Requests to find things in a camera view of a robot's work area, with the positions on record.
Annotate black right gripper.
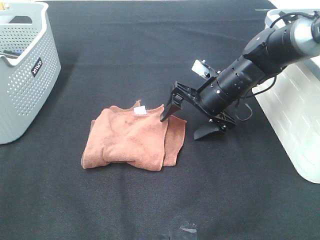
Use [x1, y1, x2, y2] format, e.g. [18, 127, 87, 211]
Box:
[160, 81, 236, 141]

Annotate brown towel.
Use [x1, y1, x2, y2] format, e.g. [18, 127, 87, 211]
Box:
[81, 100, 187, 171]

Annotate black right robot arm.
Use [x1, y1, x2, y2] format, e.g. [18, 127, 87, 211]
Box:
[160, 12, 320, 140]

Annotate black tablecloth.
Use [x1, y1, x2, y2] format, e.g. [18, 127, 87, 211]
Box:
[0, 0, 320, 240]

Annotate white storage bin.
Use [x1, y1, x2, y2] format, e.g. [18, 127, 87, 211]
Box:
[253, 8, 320, 184]

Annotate grey perforated laundry basket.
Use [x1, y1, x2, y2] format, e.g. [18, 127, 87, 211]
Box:
[0, 0, 61, 145]

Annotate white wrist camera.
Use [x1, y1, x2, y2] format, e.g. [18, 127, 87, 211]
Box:
[191, 59, 220, 80]

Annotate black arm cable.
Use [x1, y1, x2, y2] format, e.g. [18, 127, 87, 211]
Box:
[234, 11, 316, 121]

